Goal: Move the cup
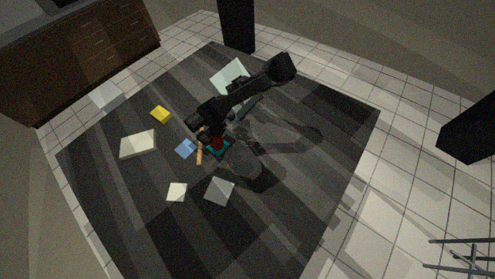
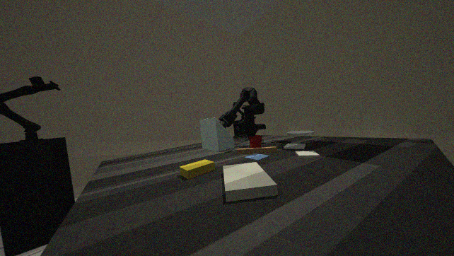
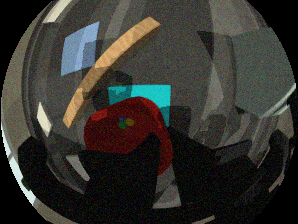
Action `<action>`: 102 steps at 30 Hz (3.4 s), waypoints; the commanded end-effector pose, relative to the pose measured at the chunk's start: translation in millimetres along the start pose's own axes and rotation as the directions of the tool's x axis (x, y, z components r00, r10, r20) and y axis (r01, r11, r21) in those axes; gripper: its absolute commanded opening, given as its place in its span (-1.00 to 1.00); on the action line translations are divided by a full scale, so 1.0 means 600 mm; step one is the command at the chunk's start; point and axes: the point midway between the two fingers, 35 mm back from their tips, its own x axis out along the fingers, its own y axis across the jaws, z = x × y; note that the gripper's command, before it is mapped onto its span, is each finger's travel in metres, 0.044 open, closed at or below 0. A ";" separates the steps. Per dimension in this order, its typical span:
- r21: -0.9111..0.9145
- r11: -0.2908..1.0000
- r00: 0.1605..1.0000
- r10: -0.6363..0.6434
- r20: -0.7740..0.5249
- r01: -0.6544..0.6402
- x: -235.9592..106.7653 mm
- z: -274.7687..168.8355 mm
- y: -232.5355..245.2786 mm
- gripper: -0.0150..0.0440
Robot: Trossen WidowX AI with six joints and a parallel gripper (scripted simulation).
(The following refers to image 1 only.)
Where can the cream flat rectangular block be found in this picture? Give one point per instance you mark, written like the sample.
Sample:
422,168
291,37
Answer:
138,144

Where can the yellow rectangular block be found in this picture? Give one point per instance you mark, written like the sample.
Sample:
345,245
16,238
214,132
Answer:
160,114

